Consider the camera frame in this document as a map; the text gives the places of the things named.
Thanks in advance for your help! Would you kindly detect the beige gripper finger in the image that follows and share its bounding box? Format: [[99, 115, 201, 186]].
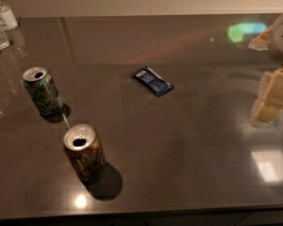
[[249, 98, 282, 128], [258, 68, 283, 108]]

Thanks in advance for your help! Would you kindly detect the blue rxbar blueberry wrapper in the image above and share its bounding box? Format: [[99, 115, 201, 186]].
[[132, 67, 174, 97]]

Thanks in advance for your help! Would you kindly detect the orange soda can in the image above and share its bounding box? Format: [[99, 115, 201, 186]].
[[63, 124, 106, 182]]

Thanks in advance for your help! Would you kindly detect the green soda can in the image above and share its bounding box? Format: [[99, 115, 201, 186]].
[[23, 67, 62, 116]]

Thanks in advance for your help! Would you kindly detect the crumpled snack bag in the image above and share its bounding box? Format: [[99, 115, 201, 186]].
[[248, 26, 273, 51]]

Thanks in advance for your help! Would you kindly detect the white sanitizer pump bottle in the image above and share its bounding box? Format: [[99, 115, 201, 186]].
[[0, 0, 18, 31]]

